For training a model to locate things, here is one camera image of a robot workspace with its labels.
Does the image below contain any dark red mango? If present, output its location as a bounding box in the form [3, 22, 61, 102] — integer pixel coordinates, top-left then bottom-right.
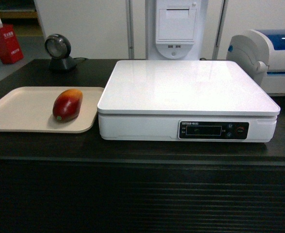
[52, 89, 83, 122]

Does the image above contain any white checkout scale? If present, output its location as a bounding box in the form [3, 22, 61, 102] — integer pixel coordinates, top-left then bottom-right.
[97, 61, 281, 143]

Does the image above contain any black checkout counter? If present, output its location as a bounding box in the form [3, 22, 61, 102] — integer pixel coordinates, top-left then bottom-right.
[0, 58, 285, 233]

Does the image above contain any white receipt printer kiosk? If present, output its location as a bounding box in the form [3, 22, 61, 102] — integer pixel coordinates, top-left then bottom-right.
[145, 0, 208, 60]

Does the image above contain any black barcode scanner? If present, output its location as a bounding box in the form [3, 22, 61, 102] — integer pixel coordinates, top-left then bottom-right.
[45, 34, 77, 72]

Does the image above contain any beige plastic tray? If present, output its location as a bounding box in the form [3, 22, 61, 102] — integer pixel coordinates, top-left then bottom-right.
[0, 86, 104, 133]

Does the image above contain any white blue label printer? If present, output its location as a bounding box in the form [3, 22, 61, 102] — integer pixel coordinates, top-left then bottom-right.
[226, 29, 285, 96]

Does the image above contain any red fire extinguisher box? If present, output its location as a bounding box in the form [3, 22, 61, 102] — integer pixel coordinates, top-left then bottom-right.
[0, 24, 24, 64]

